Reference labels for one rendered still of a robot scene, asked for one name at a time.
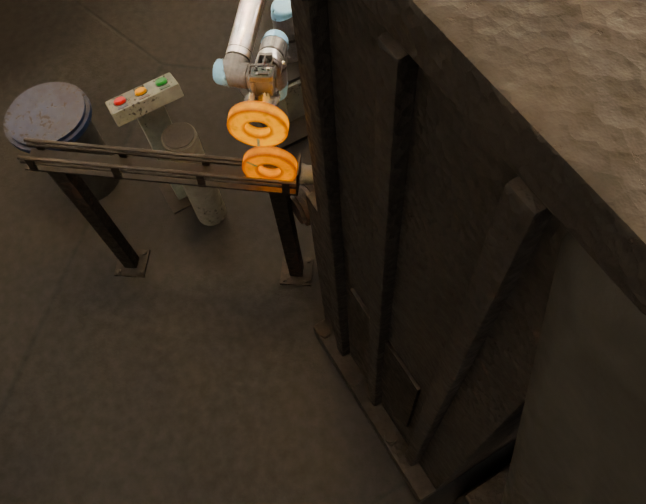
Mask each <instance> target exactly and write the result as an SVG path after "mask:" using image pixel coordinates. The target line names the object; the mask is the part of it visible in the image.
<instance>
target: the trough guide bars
mask: <svg viewBox="0 0 646 504"><path fill-rule="evenodd" d="M23 140H24V142H26V146H33V147H36V148H37V150H45V148H54V149H65V150H75V151H86V152H97V153H107V154H118V155H119V157H120V158H127V157H128V156H127V155H129V156H139V157H150V158H160V159H171V160H182V161H192V162H202V165H204V166H210V163H214V164H224V165H235V166H242V162H243V158H235V157H224V156H214V155H207V154H193V153H182V152H171V151H161V150H150V149H140V148H129V147H122V146H108V145H97V144H86V143H76V142H65V141H55V140H44V139H37V138H24V139H23ZM17 159H19V160H20V163H22V164H27V165H28V167H29V168H30V170H31V171H35V172H39V171H38V168H37V166H36V165H43V166H54V167H64V168H75V169H86V170H96V171H107V172H112V173H113V176H114V178H115V179H121V180H123V179H122V175H121V173H128V174H139V175H149V176H160V177H171V178H181V179H192V180H197V182H198V186H199V187H206V182H205V181H213V182H224V183H235V184H245V185H256V186H267V187H277V188H282V195H290V189H296V181H287V180H277V179H266V178H255V177H245V176H234V175H223V174H213V173H202V172H191V171H181V170H170V169H160V168H149V167H138V166H128V165H117V164H106V163H96V162H85V161H74V160H64V159H53V158H43V157H32V156H21V155H18V156H17ZM262 166H264V167H266V168H270V169H276V168H278V167H277V166H274V165H271V164H264V165H262Z"/></svg>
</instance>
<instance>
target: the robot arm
mask: <svg viewBox="0 0 646 504"><path fill-rule="evenodd" d="M265 2H266V0H240V2H239V6H238V10H237V13H236V17H235V21H234V24H233V28H232V32H231V36H230V39H229V43H228V47H227V50H226V54H225V58H224V59H223V58H222V59H217V60H216V61H215V63H214V65H213V79H214V81H215V83H217V84H219V85H223V86H228V87H236V88H243V89H249V94H247V95H246V96H245V98H244V101H262V102H266V103H270V104H272V105H274V106H276V107H278V105H279V102H280V101H281V100H283V99H284V98H285V97H286V96H287V90H288V81H287V63H292V62H297V61H298V56H297V49H296V41H295V33H294V25H293V18H292V10H291V2H290V0H274V1H273V3H272V5H271V18H272V23H273V29H272V30H269V31H267V32H266V33H265V35H264V37H263V38H262V40H261V45H260V49H259V52H258V55H257V58H256V61H255V64H252V63H250V59H251V56H252V52H253V48H254V44H255V40H256V37H257V33H258V29H259V25H260V21H261V18H262V14H263V10H264V6H265Z"/></svg>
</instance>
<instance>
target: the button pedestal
mask: <svg viewBox="0 0 646 504"><path fill-rule="evenodd" d="M162 77H164V78H166V79H167V82H166V83H165V84H164V85H161V86H157V85H156V84H155V82H156V80H157V79H159V78H162ZM167 84H170V86H169V87H167V88H165V89H163V90H160V89H159V88H161V87H163V86H165V85H167ZM139 87H145V88H146V90H147V91H146V92H145V93H144V94H142V95H139V96H137V95H135V90H136V89H137V88H139ZM146 94H149V95H150V96H148V97H146V98H143V99H141V100H139V97H141V96H144V95H146ZM121 96H122V97H125V99H126V101H125V102H124V103H123V104H121V105H115V104H114V100H115V99H116V98H118V97H121ZM183 96H184V94H183V92H182V90H181V88H180V85H179V84H178V82H177V81H176V80H175V78H174V77H173V76H172V75H171V73H170V72H169V73H166V74H164V75H162V76H160V77H158V78H156V79H153V80H151V81H149V82H147V83H145V84H143V85H141V86H138V87H136V88H134V89H132V90H130V91H128V92H125V93H123V94H121V95H119V96H117V97H115V98H112V99H110V100H108V101H106V102H105V104H106V106H107V107H108V109H109V111H110V113H111V115H112V117H113V119H114V120H115V122H116V124H117V126H118V127H120V126H122V125H124V124H126V123H128V122H130V121H132V120H135V119H137V120H138V122H139V124H140V126H141V127H142V129H143V131H144V133H145V135H146V137H147V139H148V141H149V143H150V145H151V147H152V149H153V150H161V151H166V150H165V148H164V146H163V144H162V142H161V136H162V133H163V131H164V130H165V129H166V128H167V127H168V126H169V125H171V124H172V122H171V120H170V117H169V115H168V113H167V110H166V108H165V106H164V105H166V104H168V103H171V102H173V101H175V100H177V99H179V98H181V97H183ZM126 103H128V106H126V107H124V108H122V109H120V110H118V107H120V106H122V105H124V104H126ZM159 188H160V189H161V191H162V193H163V195H164V197H165V199H166V200H167V202H168V204H169V206H170V208H171V209H172V211H173V213H174V214H176V213H178V212H180V211H182V210H184V209H186V208H188V207H190V206H192V205H191V203H190V201H189V199H188V196H187V194H186V192H185V190H184V188H183V186H182V185H178V184H168V183H163V184H161V185H159Z"/></svg>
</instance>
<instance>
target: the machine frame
mask: <svg viewBox="0 0 646 504"><path fill-rule="evenodd" d="M290 2H291V10H292V18H293V25H294V33H295V41H296V49H297V56H298V64H299V72H300V79H301V87H302V95H303V102H304V110H305V118H306V126H307V133H308V141H309V149H310V156H311V164H312V172H313V179H314V187H315V190H314V191H312V192H310V193H309V194H307V195H306V198H307V204H308V211H309V217H310V223H311V230H312V236H313V243H314V249H315V256H316V262H317V268H318V275H319V281H320V288H321V294H322V301H323V307H324V314H325V319H324V320H323V321H321V322H319V323H317V324H316V325H314V326H313V329H314V333H315V335H316V337H317V338H318V340H319V341H320V343H321V345H322V346H323V348H324V350H325V351H326V353H327V354H328V356H329V358H330V359H331V361H332V363H333V364H334V366H335V367H336V369H337V371H338V372H339V374H340V376H341V377H342V379H343V380H344V382H345V384H346V385H347V387H348V389H349V390H350V392H351V393H352V395H353V397H354V398H355V400H356V402H357V403H358V405H359V407H360V408H361V410H362V411H363V413H364V415H365V416H366V418H367V420H368V421H369V423H370V424H371V426H372V428H373V429H374V431H375V433H376V434H377V436H378V437H379V439H380V441H381V442H382V444H383V446H384V447H385V449H386V450H387V452H388V454H389V455H390V457H391V459H392V460H393V462H394V463H395V465H396V467H397V468H398V470H399V472H400V473H401V475H402V476H403V478H404V480H405V481H406V483H407V485H408V486H409V488H410V490H411V491H412V493H413V494H414V496H415V498H416V499H417V501H418V502H422V501H423V500H425V499H426V498H428V497H429V496H431V495H432V494H434V493H435V492H437V491H438V490H440V489H441V488H443V487H444V486H446V485H447V484H449V483H451V482H452V481H454V480H455V479H457V478H458V477H460V476H461V475H463V474H464V473H466V472H467V471H469V470H470V469H472V468H473V467H475V466H476V465H478V464H479V463H481V462H482V461H484V460H485V459H487V458H489V457H490V456H492V455H493V454H495V453H496V452H498V451H499V450H501V449H502V448H504V447H505V446H507V445H508V444H510V443H511V442H513V441H514V440H516V437H517V433H518V428H519V424H520V420H521V415H522V411H523V407H524V402H525V398H526V394H527V389H528V385H529V381H530V376H531V372H532V368H533V363H534V359H535V355H536V350H537V346H538V342H539V338H540V333H541V329H542V325H543V320H544V316H545V312H546V307H547V303H548V299H549V294H550V290H551V286H552V281H553V277H554V273H555V268H556V264H557V260H558V255H559V251H560V247H561V242H562V239H563V238H564V236H565V235H566V234H567V233H568V232H569V233H570V234H571V235H572V236H573V237H574V238H575V239H576V240H577V242H578V243H579V244H580V245H581V246H582V247H583V248H584V249H585V250H586V252H587V253H588V254H589V255H590V256H591V257H592V258H593V259H594V260H595V262H596V263H597V264H598V265H599V266H600V267H601V268H602V269H603V270H604V272H605V273H606V274H607V275H608V276H609V277H610V278H611V279H612V280H613V282H614V283H615V284H616V285H617V286H618V287H619V288H620V289H621V290H622V291H623V293H624V294H625V295H626V296H627V297H628V298H629V299H630V300H631V301H632V303H633V304H634V305H635V306H636V307H637V308H638V309H639V310H640V311H641V313H643V314H644V315H646V0H290Z"/></svg>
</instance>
